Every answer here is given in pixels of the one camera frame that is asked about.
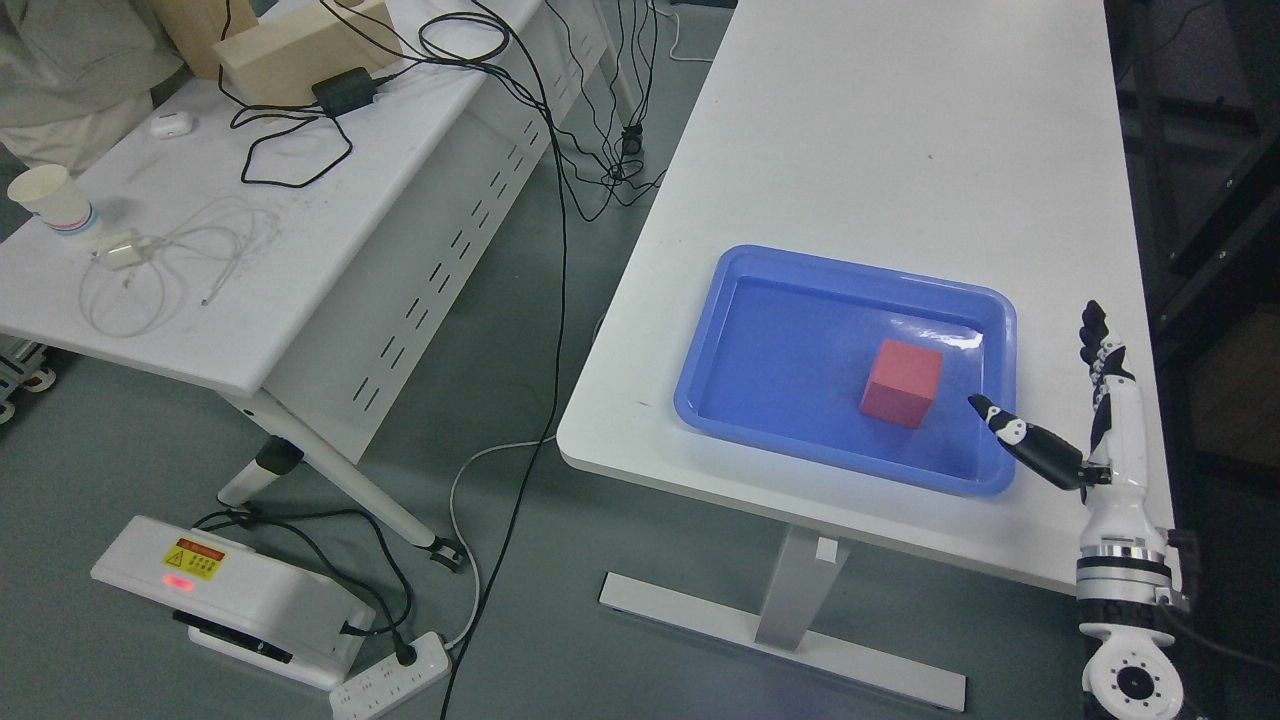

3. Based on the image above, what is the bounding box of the black power adapter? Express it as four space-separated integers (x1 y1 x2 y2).
311 67 379 118

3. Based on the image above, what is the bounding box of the paper cup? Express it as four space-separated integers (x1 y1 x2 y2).
6 164 102 241

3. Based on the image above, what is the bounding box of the blue plastic tray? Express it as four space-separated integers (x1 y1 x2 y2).
673 245 1018 496

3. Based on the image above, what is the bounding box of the white box device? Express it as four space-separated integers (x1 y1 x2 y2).
90 516 375 691

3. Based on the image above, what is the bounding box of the wooden block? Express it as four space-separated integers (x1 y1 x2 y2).
212 1 403 108

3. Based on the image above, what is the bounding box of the white folding table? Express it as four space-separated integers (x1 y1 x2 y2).
0 0 641 573

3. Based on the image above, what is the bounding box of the person in beige clothes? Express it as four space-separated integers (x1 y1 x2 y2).
1 1 186 176

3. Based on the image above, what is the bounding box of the pink block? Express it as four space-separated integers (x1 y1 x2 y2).
859 338 945 429

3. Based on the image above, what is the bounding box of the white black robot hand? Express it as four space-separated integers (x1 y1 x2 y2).
968 300 1169 562

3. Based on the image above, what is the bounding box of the white power strip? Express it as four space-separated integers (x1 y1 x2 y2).
329 632 451 719

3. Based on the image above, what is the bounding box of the long black floor cable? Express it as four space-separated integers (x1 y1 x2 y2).
440 0 571 720

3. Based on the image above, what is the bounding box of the white earbuds case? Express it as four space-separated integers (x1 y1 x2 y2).
148 111 197 140

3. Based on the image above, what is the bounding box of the black metal shelf rack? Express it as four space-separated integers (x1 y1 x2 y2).
1103 1 1279 719

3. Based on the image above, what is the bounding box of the white standing desk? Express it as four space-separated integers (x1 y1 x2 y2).
557 1 1172 719

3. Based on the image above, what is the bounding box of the white charger with cable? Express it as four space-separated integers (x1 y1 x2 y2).
78 195 283 340

